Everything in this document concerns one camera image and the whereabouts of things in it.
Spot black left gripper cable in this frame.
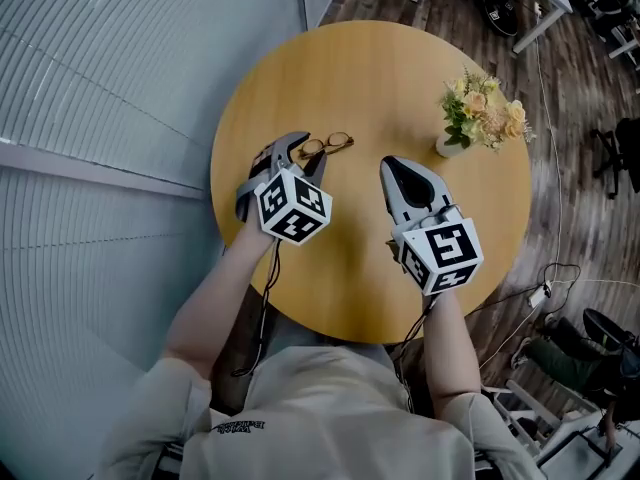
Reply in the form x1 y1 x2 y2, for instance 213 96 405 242
232 237 281 377

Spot black office chair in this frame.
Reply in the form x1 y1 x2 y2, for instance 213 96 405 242
592 117 640 199

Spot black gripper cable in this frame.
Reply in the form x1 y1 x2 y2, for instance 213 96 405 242
394 292 441 414
232 237 281 377

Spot white slatted window blinds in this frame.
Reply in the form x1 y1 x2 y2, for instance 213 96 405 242
0 0 309 480

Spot black chair seat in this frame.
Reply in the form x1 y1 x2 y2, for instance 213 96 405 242
582 307 640 349

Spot brown eyeglasses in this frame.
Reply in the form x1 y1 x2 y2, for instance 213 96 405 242
298 131 355 160

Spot white vase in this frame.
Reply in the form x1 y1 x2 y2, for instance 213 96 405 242
435 132 471 159

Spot black round robot vacuum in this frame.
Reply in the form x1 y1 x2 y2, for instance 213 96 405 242
472 0 519 37

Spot black flat screen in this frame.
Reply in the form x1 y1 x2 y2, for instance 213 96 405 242
537 430 624 480

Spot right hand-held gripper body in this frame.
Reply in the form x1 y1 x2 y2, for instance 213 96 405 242
391 202 485 297

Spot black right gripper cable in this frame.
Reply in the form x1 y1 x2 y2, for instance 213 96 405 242
394 292 441 414

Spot person's white t-shirt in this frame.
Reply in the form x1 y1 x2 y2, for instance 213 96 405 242
99 345 534 480

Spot white power strip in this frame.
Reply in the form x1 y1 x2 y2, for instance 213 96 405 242
528 280 553 309

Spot white floor cable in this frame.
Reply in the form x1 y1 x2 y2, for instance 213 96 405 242
479 2 640 372

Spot black floor cable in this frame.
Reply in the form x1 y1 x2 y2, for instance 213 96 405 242
469 262 584 319

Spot white chair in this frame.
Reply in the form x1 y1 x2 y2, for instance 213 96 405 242
482 380 601 459

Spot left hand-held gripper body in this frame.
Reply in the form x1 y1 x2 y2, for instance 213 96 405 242
234 137 334 246

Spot person's left forearm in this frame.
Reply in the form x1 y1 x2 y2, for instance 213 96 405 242
164 217 276 382

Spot person's right forearm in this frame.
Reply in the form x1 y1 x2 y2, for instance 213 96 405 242
422 290 484 419

